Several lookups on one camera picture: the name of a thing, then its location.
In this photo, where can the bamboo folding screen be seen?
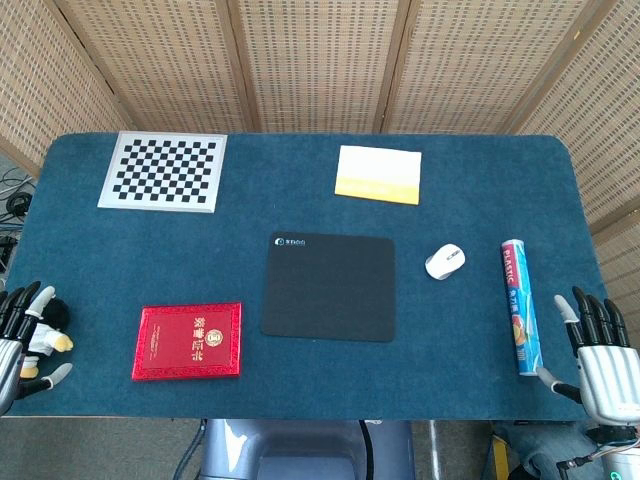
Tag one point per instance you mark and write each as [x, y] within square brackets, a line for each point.
[320, 60]

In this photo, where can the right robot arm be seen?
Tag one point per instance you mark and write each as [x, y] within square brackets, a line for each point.
[617, 452]

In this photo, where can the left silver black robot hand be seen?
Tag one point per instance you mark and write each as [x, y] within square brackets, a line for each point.
[9, 360]

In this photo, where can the yellow and white notepad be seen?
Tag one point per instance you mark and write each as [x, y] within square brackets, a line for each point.
[378, 175]

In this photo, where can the black white penguin plush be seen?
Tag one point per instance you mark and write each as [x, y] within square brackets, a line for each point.
[50, 332]

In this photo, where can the plastic wrap roll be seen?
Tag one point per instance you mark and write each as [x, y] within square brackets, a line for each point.
[521, 310]

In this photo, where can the grey robot torso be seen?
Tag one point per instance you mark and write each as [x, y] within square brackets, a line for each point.
[300, 450]

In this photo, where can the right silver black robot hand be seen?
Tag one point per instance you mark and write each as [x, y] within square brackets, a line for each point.
[607, 375]

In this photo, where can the blue table cloth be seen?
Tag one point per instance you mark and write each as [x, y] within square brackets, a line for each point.
[150, 260]

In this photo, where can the black mouse pad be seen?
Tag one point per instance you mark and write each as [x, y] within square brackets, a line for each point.
[330, 287]

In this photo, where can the white computer mouse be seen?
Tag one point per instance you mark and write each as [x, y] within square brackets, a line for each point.
[445, 261]

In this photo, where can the red certificate book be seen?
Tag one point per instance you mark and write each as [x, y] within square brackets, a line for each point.
[187, 342]

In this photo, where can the yellow floor object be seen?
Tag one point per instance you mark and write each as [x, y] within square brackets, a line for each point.
[501, 457]

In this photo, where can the black white checkerboard plate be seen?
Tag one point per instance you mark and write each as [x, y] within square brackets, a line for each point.
[164, 172]

